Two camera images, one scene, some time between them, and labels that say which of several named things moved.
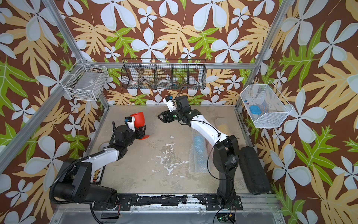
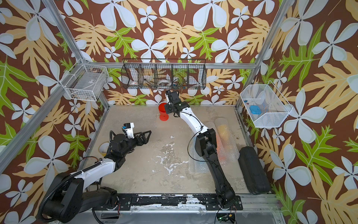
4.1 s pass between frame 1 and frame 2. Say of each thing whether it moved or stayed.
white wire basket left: stayed
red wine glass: moved
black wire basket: stayed
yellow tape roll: stayed
